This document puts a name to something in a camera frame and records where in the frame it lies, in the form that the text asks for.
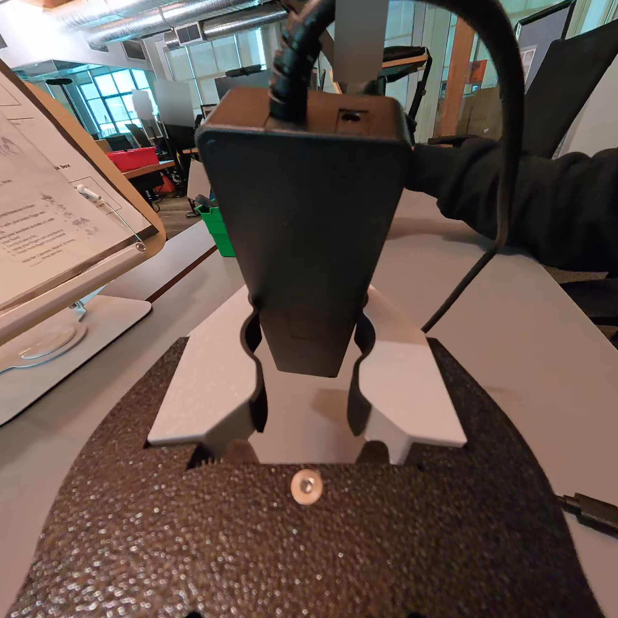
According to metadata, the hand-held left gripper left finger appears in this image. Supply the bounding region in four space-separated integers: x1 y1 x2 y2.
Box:
146 285 269 458

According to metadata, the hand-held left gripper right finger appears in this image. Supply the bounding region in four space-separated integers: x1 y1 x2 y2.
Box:
347 285 468 466

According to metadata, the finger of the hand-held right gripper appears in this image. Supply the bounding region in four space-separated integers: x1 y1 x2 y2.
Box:
332 0 388 96

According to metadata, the tall black usb hub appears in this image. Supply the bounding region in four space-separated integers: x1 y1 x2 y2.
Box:
194 87 414 379

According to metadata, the person's right forearm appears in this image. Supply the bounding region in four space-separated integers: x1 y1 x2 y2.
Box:
405 136 618 272

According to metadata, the large dark screen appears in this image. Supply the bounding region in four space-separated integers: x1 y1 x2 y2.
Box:
214 64 271 121

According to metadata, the green plastic bin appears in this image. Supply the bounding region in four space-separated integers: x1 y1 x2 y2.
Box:
194 193 237 258

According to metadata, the grey notice board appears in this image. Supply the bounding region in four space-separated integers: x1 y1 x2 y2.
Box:
514 0 577 92

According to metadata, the black high back chair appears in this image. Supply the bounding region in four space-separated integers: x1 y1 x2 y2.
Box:
523 0 618 161

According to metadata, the instruction sheet stand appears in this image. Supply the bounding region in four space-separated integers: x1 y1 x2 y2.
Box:
0 57 168 426

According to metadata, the red plastic bin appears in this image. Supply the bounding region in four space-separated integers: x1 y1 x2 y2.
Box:
105 147 161 173

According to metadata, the wooden post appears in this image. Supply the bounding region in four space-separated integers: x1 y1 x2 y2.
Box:
437 22 477 139

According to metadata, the silver ventilation duct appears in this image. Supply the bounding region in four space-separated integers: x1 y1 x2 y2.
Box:
84 0 290 51

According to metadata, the black usb cable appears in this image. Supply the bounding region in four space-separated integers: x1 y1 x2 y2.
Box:
555 492 618 535

